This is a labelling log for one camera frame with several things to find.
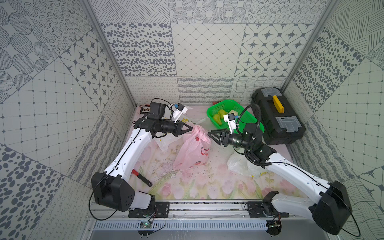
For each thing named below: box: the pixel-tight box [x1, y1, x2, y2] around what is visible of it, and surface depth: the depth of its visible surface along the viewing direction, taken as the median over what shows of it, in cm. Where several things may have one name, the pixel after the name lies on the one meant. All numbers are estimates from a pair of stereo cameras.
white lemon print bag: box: [227, 152, 268, 178], surface depth 85 cm
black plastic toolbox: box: [251, 87, 306, 146], surface depth 93 cm
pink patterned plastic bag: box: [173, 124, 212, 170], surface depth 72 cm
